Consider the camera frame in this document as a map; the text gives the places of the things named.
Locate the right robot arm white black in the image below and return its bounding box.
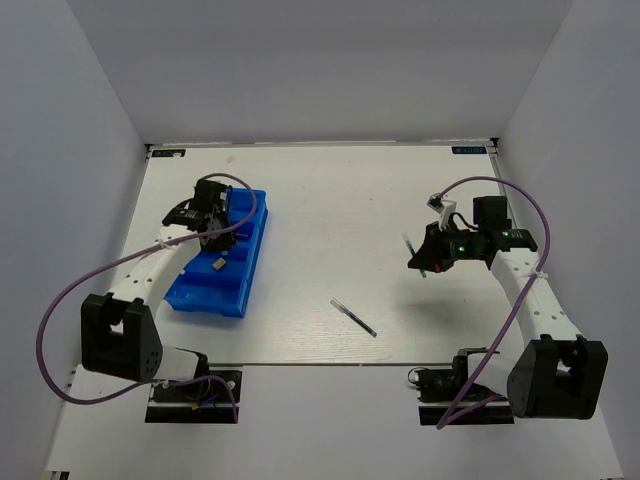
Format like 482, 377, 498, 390
408, 196, 608, 420

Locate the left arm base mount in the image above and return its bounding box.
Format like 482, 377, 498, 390
145, 368, 243, 425

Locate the table corner label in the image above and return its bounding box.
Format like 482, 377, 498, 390
451, 145, 487, 155
151, 149, 186, 158

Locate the small tan eraser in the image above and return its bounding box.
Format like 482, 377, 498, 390
212, 258, 226, 271

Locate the blue ink pen refill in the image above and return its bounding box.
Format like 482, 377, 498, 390
330, 298, 377, 338

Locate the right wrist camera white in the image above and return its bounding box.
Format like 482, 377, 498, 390
427, 194, 457, 231

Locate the blue plastic compartment tray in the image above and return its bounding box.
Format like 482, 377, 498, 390
164, 190, 268, 318

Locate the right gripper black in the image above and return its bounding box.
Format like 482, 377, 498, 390
408, 219, 483, 273

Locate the left table corner label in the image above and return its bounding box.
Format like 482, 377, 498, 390
151, 149, 186, 158

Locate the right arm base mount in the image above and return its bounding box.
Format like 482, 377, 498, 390
407, 367, 514, 426

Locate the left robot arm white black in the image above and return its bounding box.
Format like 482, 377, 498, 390
81, 180, 234, 399

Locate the right table corner label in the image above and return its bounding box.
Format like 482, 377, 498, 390
451, 145, 487, 155

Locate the green ink pen refill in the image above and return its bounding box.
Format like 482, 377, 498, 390
401, 232, 427, 278

